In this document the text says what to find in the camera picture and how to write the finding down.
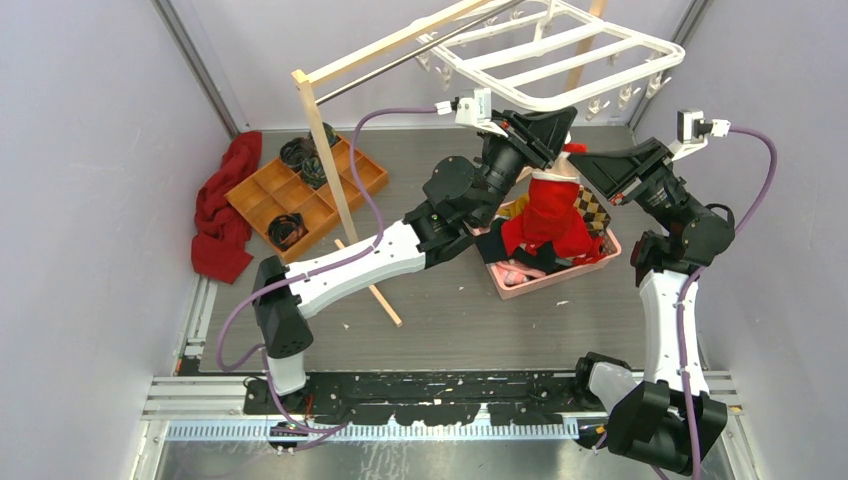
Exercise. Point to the pink sock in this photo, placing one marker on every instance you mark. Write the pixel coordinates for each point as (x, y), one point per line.
(512, 273)

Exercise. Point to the mustard yellow sock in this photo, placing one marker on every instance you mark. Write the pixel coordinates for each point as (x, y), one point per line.
(512, 209)

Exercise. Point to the white plastic clip hanger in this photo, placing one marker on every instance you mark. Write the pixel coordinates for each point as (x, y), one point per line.
(545, 55)

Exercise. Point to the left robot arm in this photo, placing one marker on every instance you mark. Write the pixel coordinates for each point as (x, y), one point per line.
(461, 195)

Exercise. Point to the argyle brown sock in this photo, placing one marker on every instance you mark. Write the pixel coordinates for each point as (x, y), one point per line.
(589, 211)

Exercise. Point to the rolled teal sock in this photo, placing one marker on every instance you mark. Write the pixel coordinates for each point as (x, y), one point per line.
(331, 134)

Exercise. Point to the red sock in basket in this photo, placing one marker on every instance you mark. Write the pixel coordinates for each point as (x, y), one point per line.
(513, 234)

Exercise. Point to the rolled black orange sock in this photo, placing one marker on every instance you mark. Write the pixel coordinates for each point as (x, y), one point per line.
(286, 230)

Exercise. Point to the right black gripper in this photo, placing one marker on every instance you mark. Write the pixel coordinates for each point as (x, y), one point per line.
(606, 171)

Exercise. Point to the wooden drying rack frame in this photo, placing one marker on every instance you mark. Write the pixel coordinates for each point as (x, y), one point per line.
(346, 63)

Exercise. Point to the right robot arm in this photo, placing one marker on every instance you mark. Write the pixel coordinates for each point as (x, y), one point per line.
(668, 418)

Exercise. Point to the pink plastic basket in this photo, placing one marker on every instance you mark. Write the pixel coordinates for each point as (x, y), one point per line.
(610, 248)

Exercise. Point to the rolled dark green sock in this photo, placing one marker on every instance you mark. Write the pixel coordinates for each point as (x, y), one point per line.
(312, 173)

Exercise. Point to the red santa sock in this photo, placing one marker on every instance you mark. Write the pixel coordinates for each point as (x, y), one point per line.
(550, 216)

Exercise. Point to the red cloth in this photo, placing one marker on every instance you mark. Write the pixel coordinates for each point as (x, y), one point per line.
(218, 248)

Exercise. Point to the wooden compartment tray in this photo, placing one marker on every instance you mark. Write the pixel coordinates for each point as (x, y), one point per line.
(275, 189)

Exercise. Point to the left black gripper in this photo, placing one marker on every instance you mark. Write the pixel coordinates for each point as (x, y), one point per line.
(537, 138)

